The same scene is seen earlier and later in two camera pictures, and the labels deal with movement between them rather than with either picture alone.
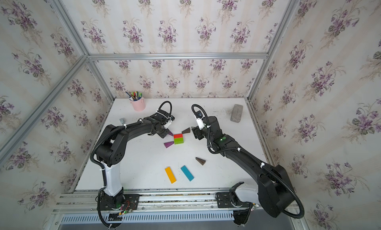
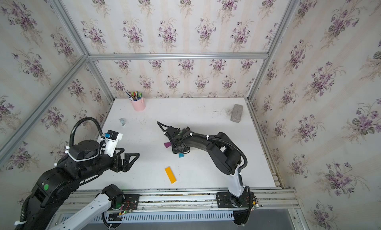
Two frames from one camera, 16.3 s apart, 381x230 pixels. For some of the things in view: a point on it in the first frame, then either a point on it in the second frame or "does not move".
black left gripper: (163, 135) to (118, 166)
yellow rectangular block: (171, 177) does not move
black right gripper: (197, 133) to (174, 150)
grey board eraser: (236, 115) does not move
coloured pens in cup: (134, 96) does not move
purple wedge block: (167, 144) does not move
